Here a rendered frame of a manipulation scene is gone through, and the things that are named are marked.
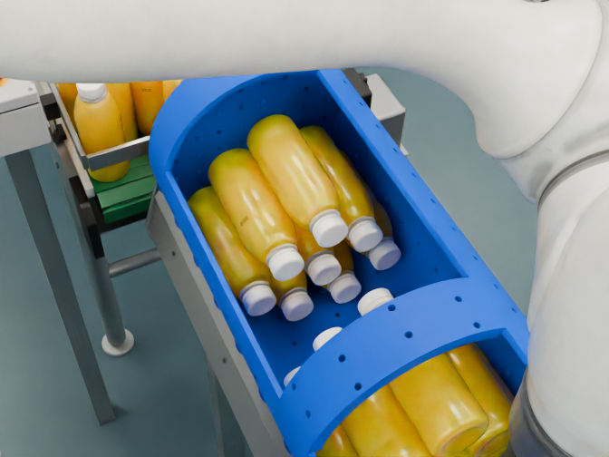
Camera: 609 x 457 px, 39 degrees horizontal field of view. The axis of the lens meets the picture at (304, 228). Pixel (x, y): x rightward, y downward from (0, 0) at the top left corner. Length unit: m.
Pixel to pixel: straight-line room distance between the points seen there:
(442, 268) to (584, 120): 0.62
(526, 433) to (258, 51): 0.26
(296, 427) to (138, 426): 1.31
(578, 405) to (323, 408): 0.43
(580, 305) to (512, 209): 2.20
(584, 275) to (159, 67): 0.20
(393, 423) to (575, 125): 0.47
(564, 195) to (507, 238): 2.06
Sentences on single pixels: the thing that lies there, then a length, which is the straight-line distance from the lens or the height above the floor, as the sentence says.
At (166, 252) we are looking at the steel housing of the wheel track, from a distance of 1.34.
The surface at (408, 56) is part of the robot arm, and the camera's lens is 0.46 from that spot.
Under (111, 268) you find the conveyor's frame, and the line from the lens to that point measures 2.02.
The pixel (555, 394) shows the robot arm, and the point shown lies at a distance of 0.44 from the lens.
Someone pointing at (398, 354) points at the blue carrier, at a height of 1.23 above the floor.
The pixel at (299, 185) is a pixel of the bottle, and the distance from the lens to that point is 1.00.
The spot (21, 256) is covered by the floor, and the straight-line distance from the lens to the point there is 2.50.
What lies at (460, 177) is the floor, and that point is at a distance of 2.64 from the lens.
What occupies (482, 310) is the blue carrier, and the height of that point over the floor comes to 1.22.
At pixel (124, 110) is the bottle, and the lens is 1.38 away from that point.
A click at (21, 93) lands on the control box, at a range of 1.26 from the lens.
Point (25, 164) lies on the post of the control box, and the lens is 1.45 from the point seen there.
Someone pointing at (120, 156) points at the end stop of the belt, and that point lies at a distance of 1.33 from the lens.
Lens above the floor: 1.91
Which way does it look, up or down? 51 degrees down
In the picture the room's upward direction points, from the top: 2 degrees clockwise
